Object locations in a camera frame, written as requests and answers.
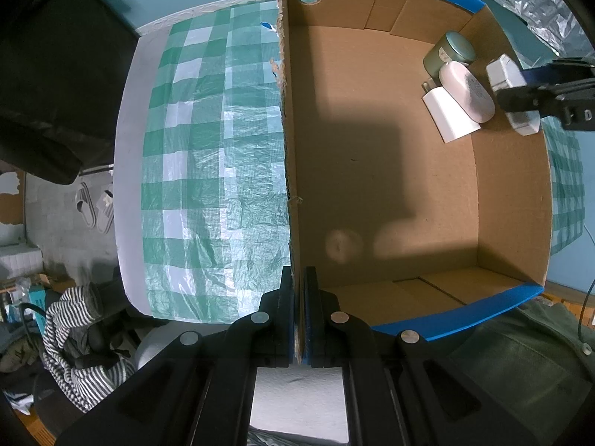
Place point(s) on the silver crinkled curtain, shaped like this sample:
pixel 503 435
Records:
pixel 534 4

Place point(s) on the white grey slipper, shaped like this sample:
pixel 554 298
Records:
pixel 86 202
pixel 106 209

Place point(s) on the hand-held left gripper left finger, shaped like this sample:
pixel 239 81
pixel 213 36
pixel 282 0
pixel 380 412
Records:
pixel 287 320

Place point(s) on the white oval case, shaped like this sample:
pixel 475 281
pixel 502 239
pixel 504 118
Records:
pixel 467 90

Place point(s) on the blue cardboard box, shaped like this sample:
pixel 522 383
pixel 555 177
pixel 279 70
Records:
pixel 395 172

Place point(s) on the teal round jar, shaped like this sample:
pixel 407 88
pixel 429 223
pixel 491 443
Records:
pixel 448 51

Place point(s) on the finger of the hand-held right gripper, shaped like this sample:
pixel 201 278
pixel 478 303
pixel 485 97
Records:
pixel 525 98
pixel 548 73

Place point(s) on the white power adapter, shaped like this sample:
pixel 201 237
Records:
pixel 502 72
pixel 448 118

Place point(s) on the light green checked plastic tablecloth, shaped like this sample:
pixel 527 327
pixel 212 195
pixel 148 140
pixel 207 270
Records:
pixel 200 172

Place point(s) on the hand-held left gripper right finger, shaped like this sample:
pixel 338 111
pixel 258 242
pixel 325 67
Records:
pixel 310 320

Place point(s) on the dark green garment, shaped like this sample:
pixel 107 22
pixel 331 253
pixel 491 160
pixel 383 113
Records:
pixel 520 357

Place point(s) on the black hanging clothing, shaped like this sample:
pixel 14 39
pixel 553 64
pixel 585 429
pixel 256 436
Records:
pixel 56 79

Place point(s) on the white foam box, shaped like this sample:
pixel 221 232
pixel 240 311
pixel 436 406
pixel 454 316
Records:
pixel 21 260

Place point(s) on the black white striped cloth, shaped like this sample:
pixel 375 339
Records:
pixel 74 362

